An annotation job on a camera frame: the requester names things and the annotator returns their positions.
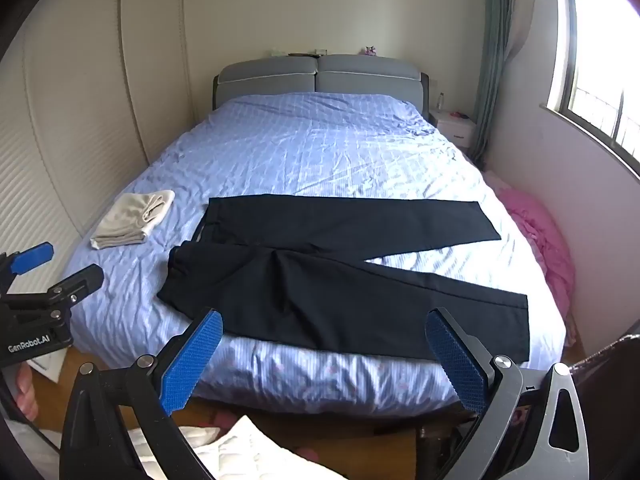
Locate pink blanket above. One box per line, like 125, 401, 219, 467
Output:
482, 170, 576, 321

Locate grey padded headboard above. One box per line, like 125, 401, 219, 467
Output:
212, 54, 431, 117

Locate dark wooden furniture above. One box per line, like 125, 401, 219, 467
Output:
372, 405, 483, 480

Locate white quilted cloth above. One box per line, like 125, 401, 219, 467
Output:
125, 414, 343, 480

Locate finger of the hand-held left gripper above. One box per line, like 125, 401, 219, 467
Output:
0, 242, 55, 291
45, 264, 105, 308

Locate dark brown object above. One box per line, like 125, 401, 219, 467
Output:
570, 330, 640, 480

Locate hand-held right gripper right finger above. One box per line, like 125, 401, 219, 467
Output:
424, 307, 592, 480

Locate person's left hand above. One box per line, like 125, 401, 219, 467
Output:
12, 364, 40, 422

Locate grey-green curtain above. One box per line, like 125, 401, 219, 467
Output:
472, 0, 517, 167

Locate black pants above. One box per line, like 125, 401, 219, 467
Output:
156, 196, 530, 362

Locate cream louvered wardrobe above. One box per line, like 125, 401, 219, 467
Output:
0, 0, 202, 266

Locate bed with blue striped sheet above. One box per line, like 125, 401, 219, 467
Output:
67, 91, 568, 418

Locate beige folded cloth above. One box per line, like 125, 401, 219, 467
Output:
90, 190, 176, 251

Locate white nightstand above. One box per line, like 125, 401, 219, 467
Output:
430, 109, 477, 154

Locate window with dark frame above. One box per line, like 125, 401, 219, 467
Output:
545, 0, 640, 182

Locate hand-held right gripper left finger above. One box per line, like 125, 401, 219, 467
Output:
59, 308, 226, 480

